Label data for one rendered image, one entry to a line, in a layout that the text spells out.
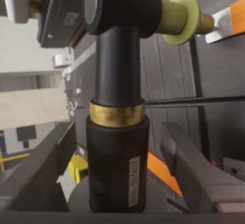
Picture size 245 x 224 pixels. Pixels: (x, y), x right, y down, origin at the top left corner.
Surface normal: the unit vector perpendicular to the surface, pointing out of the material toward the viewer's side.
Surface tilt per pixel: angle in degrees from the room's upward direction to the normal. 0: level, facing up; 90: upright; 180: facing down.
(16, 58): 90
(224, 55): 0
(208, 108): 0
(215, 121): 0
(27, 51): 90
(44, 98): 90
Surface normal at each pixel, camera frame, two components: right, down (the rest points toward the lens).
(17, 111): 0.48, -0.04
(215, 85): -0.86, 0.12
